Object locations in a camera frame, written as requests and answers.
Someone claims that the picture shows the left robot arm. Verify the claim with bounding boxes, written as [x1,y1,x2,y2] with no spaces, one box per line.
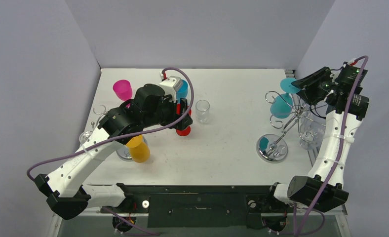
[34,83,193,220]

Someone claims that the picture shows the pink plastic wine glass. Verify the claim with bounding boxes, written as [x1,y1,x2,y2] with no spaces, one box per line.
[113,79,133,101]

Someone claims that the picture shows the blue plastic wine glass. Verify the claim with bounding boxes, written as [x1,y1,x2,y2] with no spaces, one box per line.
[176,79,189,101]

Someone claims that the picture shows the teal wine glass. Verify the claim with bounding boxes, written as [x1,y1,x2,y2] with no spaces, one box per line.
[270,78,300,119]

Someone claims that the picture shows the chrome right wine glass rack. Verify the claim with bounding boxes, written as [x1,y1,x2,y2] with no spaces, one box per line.
[255,90,305,163]

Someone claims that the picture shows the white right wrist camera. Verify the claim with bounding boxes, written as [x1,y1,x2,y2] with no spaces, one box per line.
[343,58,358,67]

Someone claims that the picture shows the red plastic wine glass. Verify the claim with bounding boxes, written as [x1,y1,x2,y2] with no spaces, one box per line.
[175,109,193,137]

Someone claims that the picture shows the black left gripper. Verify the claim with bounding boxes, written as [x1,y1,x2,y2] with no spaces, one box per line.
[143,94,192,131]

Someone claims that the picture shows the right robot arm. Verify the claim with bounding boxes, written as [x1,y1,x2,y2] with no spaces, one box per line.
[263,65,369,212]

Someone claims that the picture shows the chrome left wine glass rack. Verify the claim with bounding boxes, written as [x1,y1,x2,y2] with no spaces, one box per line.
[92,104,108,115]

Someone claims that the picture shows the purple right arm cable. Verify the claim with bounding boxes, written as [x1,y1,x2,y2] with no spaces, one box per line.
[292,55,369,236]

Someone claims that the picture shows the clear patterned wine glass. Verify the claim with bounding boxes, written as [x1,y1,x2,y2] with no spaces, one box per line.
[298,112,325,150]

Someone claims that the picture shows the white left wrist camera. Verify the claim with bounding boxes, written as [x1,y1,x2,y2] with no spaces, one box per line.
[159,76,183,102]

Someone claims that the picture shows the orange plastic wine glass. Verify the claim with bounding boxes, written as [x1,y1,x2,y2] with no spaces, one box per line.
[125,135,151,163]

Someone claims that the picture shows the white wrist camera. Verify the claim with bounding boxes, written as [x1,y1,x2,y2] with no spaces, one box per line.
[159,76,183,102]
[343,58,358,67]

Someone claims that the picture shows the clear glass tumbler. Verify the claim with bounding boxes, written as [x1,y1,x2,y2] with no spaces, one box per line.
[195,100,210,123]

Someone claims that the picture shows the chrome wine glass rack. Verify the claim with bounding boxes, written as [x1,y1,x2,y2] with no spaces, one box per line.
[255,90,305,163]
[92,104,108,115]

